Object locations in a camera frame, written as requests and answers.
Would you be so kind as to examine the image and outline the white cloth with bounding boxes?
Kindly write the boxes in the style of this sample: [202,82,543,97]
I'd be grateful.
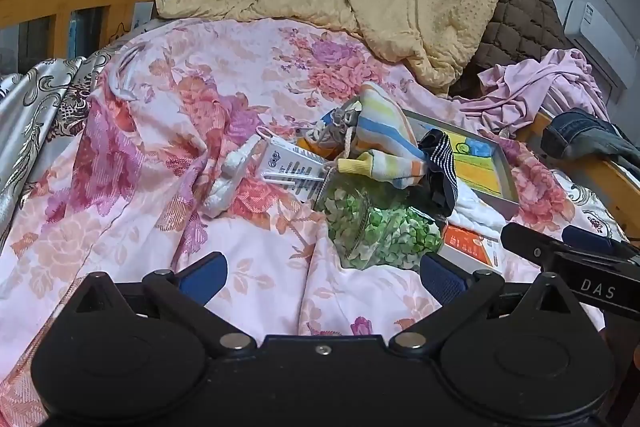
[445,182,511,230]

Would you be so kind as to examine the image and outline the orange packet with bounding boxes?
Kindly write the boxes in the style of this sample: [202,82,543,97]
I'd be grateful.
[295,134,346,160]

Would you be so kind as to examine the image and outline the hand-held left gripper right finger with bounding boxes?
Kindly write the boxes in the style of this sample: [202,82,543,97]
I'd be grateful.
[390,252,576,356]

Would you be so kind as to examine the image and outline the white air conditioner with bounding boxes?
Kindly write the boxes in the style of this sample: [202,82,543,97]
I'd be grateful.
[562,0,640,90]

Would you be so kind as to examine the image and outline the black white striped sock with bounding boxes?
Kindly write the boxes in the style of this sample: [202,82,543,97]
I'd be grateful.
[417,129,460,215]

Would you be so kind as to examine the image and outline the orange white box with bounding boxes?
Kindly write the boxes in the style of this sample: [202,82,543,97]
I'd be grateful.
[440,222,503,275]

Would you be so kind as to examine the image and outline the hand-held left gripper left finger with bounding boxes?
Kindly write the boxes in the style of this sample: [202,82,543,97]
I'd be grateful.
[75,251,258,358]

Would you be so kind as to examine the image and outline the striped pastel sock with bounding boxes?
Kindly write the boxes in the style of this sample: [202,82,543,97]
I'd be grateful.
[337,82,431,190]

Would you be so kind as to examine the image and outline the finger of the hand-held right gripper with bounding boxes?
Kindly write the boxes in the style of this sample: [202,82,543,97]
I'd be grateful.
[562,224,640,264]
[500,221,567,268]

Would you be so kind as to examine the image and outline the blue denim jeans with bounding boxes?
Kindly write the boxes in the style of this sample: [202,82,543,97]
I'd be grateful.
[540,108,640,172]

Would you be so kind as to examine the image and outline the pink garment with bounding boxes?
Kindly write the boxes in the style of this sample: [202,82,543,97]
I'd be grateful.
[457,48,611,140]

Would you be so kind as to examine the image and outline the grey drawstring pouch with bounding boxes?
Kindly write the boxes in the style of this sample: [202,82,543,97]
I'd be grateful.
[302,102,363,160]

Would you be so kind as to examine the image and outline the grey box with colourful picture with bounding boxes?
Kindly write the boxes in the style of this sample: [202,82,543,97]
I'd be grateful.
[400,107,521,220]

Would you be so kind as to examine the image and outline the brown quilted blanket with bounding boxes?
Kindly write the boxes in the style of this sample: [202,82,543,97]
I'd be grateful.
[447,0,573,100]

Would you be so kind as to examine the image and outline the pink floral bedspread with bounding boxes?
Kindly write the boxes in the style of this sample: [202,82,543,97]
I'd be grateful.
[0,18,581,413]

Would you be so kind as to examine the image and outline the white printed box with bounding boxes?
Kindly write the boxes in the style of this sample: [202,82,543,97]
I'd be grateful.
[257,127,333,202]

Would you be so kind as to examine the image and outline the silver patterned cloth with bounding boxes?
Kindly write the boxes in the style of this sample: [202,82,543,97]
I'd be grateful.
[0,47,121,218]
[565,182,631,243]

